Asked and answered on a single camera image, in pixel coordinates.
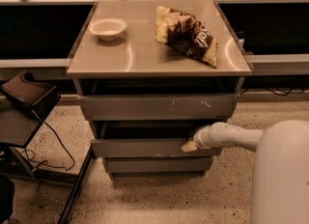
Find white bowl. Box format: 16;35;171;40
89;18;126;42

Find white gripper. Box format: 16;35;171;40
181;126;212;153

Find black device on stand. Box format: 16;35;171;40
1;70;60;119

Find black floor cable right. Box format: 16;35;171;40
240;87;305;97

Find counter rail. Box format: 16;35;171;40
245;54;309;64
0;59;70;69

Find grey drawer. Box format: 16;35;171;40
91;120;221;158
78;94;239;121
103;156;212;174

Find grey top drawer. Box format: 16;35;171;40
78;94;239;121

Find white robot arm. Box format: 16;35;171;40
182;120;309;224

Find black rolling stand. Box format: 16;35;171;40
0;98;93;224

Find right counter rail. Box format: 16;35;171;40
245;54;309;64

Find brown yellow chip bag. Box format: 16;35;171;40
155;6;217;68

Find left counter rail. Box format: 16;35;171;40
0;59;70;69

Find grey metal drawer cabinet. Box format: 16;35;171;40
66;0;253;179

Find grey bottom drawer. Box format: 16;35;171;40
103;156;212;174

